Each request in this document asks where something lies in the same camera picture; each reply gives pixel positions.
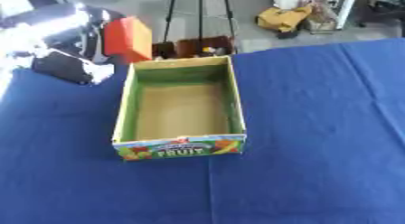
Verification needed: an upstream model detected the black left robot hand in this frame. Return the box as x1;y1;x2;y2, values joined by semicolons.
30;6;128;86

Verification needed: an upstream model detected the orange-red rectangular block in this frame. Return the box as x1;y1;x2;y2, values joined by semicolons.
101;15;155;64

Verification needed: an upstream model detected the tan cardboard box green inside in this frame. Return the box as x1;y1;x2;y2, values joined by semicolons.
110;55;249;162

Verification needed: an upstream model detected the brown open box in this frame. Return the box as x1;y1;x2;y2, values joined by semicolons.
150;35;238;61

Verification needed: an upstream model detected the black tripod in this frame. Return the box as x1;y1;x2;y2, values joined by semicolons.
159;0;240;54

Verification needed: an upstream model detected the yellow bag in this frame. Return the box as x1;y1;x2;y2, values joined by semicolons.
254;5;314;33

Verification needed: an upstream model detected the small tan crate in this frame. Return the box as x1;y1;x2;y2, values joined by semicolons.
302;0;339;35

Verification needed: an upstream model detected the white cabinet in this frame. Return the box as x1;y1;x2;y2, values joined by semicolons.
267;0;361;31

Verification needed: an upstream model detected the dark chair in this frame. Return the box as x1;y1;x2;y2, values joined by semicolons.
353;0;405;27

